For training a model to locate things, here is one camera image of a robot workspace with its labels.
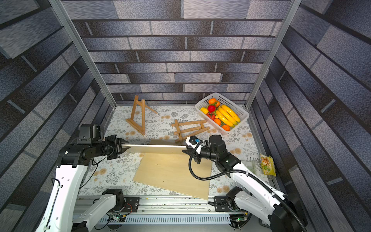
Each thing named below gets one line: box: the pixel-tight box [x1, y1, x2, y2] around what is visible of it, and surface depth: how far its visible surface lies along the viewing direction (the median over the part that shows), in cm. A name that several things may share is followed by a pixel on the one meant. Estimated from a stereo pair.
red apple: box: [207, 104, 216, 114], surface depth 109 cm
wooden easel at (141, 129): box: [125, 95, 158, 136], surface depth 99 cm
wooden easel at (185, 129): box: [171, 119, 211, 144], surface depth 106 cm
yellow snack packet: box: [259, 153, 277, 177], surface depth 85 cm
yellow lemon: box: [199, 107, 209, 115], surface depth 109 cm
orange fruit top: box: [208, 97, 221, 108], surface depth 115 cm
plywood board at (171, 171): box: [132, 139, 214, 201], surface depth 84 cm
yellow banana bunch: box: [215, 104, 242, 128], surface depth 105 cm
